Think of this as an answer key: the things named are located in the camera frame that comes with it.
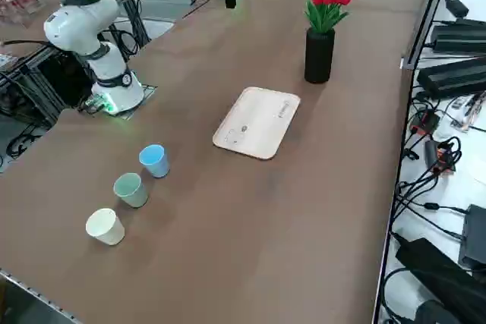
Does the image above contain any small blue cup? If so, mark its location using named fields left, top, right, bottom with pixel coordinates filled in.
left=138, top=143, right=170, bottom=179

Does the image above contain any small green cup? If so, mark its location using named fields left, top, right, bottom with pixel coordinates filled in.
left=112, top=172, right=149, bottom=209

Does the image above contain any small white cup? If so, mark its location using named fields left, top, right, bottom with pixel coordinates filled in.
left=85, top=208, right=125, bottom=247

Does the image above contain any white rectangular tray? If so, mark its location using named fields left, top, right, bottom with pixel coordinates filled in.
left=212, top=87, right=301, bottom=160

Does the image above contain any black cylindrical vase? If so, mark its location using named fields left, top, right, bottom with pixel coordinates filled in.
left=304, top=28, right=336, bottom=84

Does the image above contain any small black power adapter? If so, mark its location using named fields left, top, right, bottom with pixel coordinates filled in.
left=443, top=0, right=470, bottom=17

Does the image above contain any red electronics module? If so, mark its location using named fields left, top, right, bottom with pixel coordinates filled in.
left=412, top=109, right=441, bottom=135

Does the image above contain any black box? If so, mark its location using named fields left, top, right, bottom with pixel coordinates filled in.
left=458, top=204, right=486, bottom=270

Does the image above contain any large black device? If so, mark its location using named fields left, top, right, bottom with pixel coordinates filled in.
left=394, top=238, right=486, bottom=324

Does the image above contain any aluminium frame post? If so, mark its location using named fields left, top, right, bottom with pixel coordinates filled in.
left=401, top=0, right=456, bottom=71

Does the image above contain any black metal frame rack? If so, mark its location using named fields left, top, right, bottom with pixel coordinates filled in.
left=0, top=41, right=96, bottom=130

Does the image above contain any black cable with ferrite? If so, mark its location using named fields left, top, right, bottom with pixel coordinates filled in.
left=394, top=183, right=470, bottom=226

